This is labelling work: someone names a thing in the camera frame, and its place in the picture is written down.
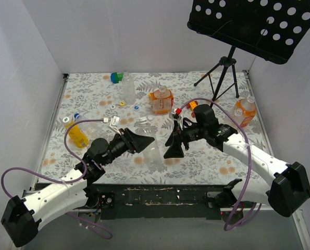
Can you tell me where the blue green toy block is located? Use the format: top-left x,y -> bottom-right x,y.
110,72 -> 123,84

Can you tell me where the clear bottle blue cap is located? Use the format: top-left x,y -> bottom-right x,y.
78,122 -> 106,140

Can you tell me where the small clear bottle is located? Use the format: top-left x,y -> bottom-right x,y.
225,108 -> 244,129

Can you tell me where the clear ribbed plastic bottle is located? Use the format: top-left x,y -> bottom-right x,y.
138,117 -> 164,172

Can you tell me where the black music stand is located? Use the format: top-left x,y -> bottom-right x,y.
187,0 -> 310,105

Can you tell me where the floral table mat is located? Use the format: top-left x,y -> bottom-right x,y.
39,71 -> 266,186

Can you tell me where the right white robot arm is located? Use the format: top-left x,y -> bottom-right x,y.
164,104 -> 310,217

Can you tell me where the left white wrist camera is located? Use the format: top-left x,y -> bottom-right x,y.
103,116 -> 120,134

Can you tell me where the white tea bottle cap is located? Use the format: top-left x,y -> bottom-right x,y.
147,115 -> 154,121

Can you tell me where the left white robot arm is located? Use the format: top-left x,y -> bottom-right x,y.
1,128 -> 155,247

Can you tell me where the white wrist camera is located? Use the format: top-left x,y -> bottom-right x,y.
103,116 -> 120,134
169,108 -> 183,124

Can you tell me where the orange soda bottle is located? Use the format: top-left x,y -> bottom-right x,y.
235,95 -> 256,128

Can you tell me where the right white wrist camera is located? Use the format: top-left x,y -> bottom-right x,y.
169,108 -> 183,124

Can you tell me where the yellow juice bottle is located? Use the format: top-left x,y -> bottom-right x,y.
61,117 -> 89,148

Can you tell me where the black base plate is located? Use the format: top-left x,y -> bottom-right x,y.
76,184 -> 233,220

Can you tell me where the clear Pocari Sweat bottle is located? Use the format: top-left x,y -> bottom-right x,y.
121,71 -> 136,105

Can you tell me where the orange label tea bottle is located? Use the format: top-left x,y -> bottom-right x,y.
149,86 -> 174,115

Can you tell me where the orange toy car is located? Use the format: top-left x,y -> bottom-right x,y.
187,101 -> 198,118

